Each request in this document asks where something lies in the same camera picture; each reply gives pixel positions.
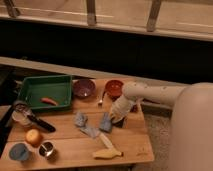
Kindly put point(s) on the purple bowl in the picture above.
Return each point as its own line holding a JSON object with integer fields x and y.
{"x": 84, "y": 88}

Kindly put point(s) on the glass jar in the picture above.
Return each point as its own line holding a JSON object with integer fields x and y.
{"x": 21, "y": 110}

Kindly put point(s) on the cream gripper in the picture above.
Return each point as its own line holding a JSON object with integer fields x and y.
{"x": 115, "y": 117}

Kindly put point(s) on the crumpled blue cloth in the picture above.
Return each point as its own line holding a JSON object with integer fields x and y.
{"x": 80, "y": 122}

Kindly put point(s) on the black remote control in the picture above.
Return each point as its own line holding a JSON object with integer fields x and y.
{"x": 120, "y": 123}

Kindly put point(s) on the blue sponge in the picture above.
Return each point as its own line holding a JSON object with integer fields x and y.
{"x": 105, "y": 124}

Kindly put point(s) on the green plastic tray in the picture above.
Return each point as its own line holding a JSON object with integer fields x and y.
{"x": 56, "y": 87}

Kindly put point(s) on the yellow banana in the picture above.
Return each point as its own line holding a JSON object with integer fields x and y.
{"x": 107, "y": 154}

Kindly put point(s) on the orange fruit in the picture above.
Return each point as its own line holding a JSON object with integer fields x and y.
{"x": 33, "y": 137}

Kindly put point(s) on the orange red bowl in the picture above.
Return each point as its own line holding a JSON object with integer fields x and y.
{"x": 113, "y": 88}

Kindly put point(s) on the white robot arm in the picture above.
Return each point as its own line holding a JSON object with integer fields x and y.
{"x": 191, "y": 138}

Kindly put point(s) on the blue plastic cup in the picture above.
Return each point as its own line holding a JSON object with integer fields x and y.
{"x": 19, "y": 152}

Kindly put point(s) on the small metal cup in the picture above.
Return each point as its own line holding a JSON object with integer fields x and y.
{"x": 46, "y": 149}

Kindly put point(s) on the black handled tool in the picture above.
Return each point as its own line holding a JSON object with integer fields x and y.
{"x": 41, "y": 123}

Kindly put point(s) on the dark grape bunch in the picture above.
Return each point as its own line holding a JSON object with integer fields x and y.
{"x": 134, "y": 109}

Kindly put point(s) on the white plastic knife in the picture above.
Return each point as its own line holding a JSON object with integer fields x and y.
{"x": 106, "y": 141}

